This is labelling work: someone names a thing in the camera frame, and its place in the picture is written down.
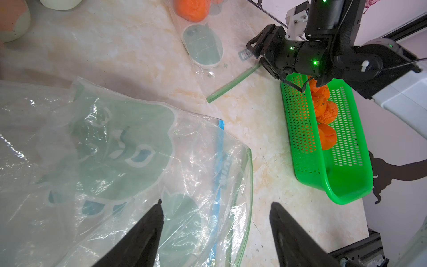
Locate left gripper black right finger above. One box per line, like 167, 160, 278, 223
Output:
269, 202, 340, 267

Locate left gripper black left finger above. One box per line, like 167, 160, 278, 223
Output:
93, 200, 164, 267

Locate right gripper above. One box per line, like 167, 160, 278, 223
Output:
246, 23, 330, 86

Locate orange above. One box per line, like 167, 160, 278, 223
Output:
318, 124, 338, 150
316, 101, 339, 125
308, 76, 330, 100

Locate green plastic basket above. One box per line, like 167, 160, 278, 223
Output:
281, 73, 373, 205

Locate green-zip bag of oranges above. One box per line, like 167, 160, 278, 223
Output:
1, 79, 253, 267

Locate blue-zip clear bag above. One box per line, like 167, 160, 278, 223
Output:
206, 119, 225, 267

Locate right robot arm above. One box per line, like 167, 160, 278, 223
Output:
246, 1, 427, 136

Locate mint green toaster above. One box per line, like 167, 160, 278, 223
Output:
40, 0, 82, 11

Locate pink ceramic mug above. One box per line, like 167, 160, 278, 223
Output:
1, 0, 31, 43

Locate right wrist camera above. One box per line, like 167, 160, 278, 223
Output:
285, 1, 310, 41

